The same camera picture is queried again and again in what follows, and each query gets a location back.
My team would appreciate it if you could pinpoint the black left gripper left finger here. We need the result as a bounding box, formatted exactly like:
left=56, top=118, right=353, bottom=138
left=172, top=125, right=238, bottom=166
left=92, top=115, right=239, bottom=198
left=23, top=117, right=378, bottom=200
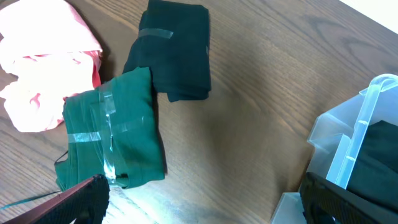
left=5, top=174, right=110, bottom=224

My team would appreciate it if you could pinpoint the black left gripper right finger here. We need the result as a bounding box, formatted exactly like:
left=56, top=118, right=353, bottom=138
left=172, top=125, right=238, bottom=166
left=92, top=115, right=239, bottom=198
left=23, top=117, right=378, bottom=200
left=300, top=172, right=397, bottom=224

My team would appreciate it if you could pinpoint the clear plastic storage bin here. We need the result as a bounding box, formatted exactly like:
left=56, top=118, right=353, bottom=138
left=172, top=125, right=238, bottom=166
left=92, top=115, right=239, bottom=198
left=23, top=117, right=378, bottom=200
left=271, top=74, right=397, bottom=223

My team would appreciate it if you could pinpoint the dark green taped garment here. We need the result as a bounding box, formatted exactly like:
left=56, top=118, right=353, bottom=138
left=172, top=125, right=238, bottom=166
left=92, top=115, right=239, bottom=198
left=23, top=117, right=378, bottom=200
left=55, top=67, right=165, bottom=190

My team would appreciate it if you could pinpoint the pink folded garment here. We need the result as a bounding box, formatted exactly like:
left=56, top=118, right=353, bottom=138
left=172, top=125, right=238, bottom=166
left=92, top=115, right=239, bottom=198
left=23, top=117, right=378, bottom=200
left=1, top=0, right=103, bottom=133

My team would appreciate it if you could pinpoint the black taped folded garment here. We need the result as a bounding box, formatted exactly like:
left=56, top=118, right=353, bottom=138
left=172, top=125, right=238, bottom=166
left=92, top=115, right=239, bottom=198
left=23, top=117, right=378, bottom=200
left=123, top=1, right=211, bottom=102

